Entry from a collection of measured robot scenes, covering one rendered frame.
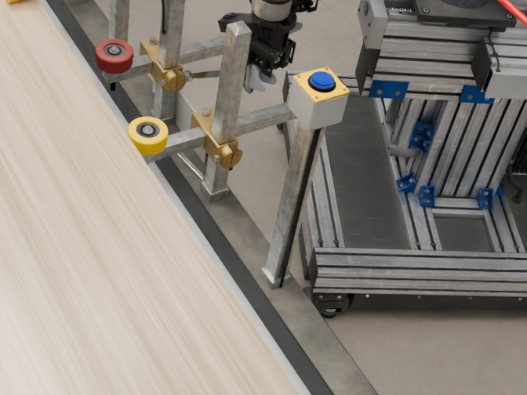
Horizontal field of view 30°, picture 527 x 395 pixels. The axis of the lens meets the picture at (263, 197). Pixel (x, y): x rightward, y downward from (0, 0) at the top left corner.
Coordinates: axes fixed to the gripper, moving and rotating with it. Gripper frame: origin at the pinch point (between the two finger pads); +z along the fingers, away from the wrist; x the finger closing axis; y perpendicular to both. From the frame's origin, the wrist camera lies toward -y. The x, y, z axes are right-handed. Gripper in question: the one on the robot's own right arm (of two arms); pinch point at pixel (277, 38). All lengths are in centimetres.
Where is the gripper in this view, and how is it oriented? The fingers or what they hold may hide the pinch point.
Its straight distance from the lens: 237.4
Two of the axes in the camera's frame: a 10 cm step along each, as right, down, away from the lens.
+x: -5.0, -6.8, 5.4
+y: 8.5, -2.8, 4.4
